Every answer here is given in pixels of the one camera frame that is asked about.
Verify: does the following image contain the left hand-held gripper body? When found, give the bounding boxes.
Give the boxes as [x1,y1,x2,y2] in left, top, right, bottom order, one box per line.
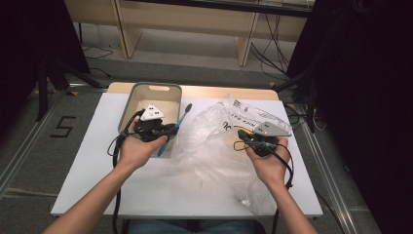
[133,103,169,143]

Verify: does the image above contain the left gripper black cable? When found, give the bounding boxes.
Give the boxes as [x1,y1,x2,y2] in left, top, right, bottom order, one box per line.
[106,108,145,234]

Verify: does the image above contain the blue toothbrush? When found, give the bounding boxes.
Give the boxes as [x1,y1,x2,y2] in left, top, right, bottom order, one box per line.
[157,102,194,158]

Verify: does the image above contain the thin black floor cable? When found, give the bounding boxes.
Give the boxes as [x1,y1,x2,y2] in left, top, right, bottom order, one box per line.
[78,22,115,79]

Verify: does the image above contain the black curtain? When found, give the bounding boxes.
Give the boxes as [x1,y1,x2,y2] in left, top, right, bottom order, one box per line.
[0,0,92,137]
[285,0,413,234]

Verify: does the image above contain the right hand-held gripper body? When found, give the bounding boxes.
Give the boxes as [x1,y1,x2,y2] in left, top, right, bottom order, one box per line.
[238,121,292,158]

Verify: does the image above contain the black metal stand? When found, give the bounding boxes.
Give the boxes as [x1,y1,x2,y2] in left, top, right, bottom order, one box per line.
[36,58,101,122]
[272,71,319,133]

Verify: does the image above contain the light wooden bench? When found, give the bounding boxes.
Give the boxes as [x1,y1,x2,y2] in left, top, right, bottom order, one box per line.
[63,0,315,67]

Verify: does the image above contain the beige basket with grey rim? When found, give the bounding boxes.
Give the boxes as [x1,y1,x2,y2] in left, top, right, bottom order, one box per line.
[117,81,183,160]

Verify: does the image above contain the person's left hand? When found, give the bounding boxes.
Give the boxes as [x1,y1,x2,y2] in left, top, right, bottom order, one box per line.
[117,131,169,171]

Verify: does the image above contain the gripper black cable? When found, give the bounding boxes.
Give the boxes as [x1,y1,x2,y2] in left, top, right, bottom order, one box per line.
[106,108,145,234]
[233,139,295,234]

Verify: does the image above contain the clear plastic bag smiley print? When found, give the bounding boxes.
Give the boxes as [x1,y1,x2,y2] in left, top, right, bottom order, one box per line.
[162,94,293,215]

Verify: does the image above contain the person's right hand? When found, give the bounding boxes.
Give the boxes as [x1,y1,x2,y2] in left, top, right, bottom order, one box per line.
[244,136,290,190]

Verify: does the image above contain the person's legs in jeans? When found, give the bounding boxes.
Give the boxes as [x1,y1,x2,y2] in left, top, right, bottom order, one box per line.
[128,218,257,234]

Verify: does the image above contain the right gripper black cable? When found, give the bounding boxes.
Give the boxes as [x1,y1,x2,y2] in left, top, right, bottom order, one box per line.
[233,139,295,234]

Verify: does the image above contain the black floor cables bundle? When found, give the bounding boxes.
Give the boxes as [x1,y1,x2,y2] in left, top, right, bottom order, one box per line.
[249,13,291,79]

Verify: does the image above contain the aluminium floor rail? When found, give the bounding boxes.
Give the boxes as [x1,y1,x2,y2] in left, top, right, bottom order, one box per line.
[0,92,66,199]
[293,103,359,234]

